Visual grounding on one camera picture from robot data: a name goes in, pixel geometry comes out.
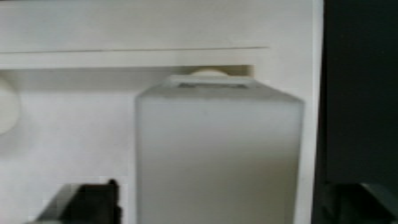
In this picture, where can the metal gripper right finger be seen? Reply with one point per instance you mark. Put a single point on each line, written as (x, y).
(360, 203)

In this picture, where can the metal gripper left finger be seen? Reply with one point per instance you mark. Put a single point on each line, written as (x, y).
(84, 205)

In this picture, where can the white leg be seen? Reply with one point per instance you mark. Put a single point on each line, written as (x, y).
(220, 132)

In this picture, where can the white square tabletop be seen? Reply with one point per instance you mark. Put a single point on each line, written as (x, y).
(90, 50)

